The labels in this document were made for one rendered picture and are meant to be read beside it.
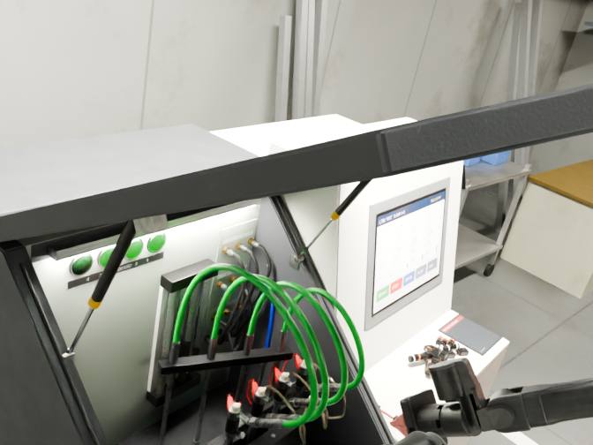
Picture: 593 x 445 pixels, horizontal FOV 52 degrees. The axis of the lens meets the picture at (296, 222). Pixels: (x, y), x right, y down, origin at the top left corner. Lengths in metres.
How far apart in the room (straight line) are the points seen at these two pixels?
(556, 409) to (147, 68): 2.63
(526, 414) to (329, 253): 0.63
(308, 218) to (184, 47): 1.98
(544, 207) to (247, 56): 2.64
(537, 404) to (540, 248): 4.11
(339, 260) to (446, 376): 0.51
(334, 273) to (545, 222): 3.71
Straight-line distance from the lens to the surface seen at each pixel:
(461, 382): 1.10
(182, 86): 3.40
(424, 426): 1.16
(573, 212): 5.00
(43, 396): 1.17
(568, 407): 1.09
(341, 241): 1.48
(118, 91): 3.20
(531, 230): 5.15
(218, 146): 1.59
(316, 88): 3.66
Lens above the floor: 2.01
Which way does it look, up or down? 24 degrees down
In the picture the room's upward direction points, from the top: 12 degrees clockwise
